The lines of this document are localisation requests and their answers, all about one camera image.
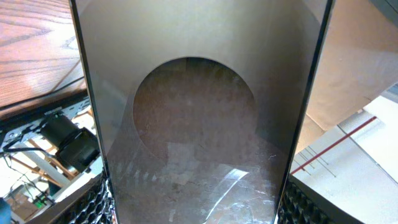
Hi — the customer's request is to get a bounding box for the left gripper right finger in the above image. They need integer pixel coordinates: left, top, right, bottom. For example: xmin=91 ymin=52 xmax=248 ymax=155
xmin=277 ymin=177 xmax=360 ymax=224

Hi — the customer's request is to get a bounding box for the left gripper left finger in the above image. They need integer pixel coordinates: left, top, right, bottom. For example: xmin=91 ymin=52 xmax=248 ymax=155
xmin=27 ymin=174 xmax=116 ymax=224

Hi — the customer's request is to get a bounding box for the Samsung Galaxy smartphone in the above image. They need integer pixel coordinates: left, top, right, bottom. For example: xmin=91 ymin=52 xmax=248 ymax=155
xmin=70 ymin=0 xmax=333 ymax=223

